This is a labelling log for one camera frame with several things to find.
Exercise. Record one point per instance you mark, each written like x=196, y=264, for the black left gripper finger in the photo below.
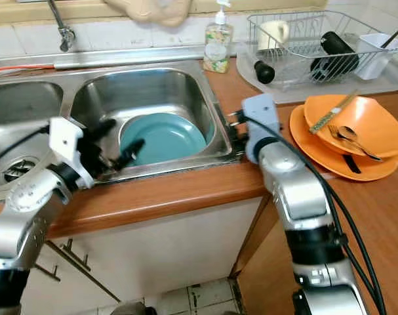
x=132, y=154
x=103, y=126

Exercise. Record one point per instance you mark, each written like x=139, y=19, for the orange round plate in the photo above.
x=307, y=151

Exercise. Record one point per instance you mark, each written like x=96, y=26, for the silver fork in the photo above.
x=334, y=134

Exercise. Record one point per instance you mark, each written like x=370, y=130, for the silver spoon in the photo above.
x=347, y=133

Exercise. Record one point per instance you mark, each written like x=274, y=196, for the orange bowl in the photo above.
x=379, y=118

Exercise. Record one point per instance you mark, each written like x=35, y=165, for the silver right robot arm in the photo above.
x=297, y=190

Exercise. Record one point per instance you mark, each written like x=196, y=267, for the teal round plate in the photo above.
x=172, y=141

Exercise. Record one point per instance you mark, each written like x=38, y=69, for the stainless steel double sink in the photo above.
x=159, y=92

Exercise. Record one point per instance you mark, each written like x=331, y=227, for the grey plastic drain tray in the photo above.
x=297, y=95

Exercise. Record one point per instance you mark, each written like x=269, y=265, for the small black bottle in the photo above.
x=265, y=71

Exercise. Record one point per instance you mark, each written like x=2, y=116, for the metal sink drain strainer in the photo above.
x=23, y=170

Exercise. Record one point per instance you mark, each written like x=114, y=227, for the white cabinet front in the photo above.
x=172, y=243

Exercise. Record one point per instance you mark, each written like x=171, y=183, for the clear dish soap pump bottle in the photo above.
x=218, y=46

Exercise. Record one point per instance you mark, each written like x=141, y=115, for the chrome sink faucet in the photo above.
x=64, y=33

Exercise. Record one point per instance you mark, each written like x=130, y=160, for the black tape strip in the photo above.
x=349, y=164

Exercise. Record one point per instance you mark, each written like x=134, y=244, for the cream ceramic mug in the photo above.
x=272, y=34

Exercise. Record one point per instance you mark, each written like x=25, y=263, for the black tumbler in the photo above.
x=336, y=49

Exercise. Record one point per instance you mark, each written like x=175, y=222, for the brown wooden cabinet door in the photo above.
x=271, y=282

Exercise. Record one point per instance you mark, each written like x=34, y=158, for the grey robot foot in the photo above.
x=128, y=309

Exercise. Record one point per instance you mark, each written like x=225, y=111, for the white plastic cutlery holder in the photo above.
x=374, y=59

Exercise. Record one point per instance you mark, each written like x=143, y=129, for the thin black utensil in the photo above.
x=394, y=36

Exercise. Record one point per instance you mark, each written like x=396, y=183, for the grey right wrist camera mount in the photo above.
x=263, y=121

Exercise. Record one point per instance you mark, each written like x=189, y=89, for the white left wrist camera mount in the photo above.
x=64, y=146

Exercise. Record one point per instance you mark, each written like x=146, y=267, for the tan wooden window frame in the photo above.
x=28, y=13

